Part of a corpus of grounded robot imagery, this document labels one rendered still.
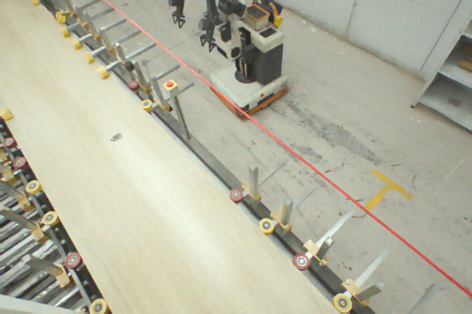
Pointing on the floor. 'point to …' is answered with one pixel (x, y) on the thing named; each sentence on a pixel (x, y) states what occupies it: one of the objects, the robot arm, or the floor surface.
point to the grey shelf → (451, 81)
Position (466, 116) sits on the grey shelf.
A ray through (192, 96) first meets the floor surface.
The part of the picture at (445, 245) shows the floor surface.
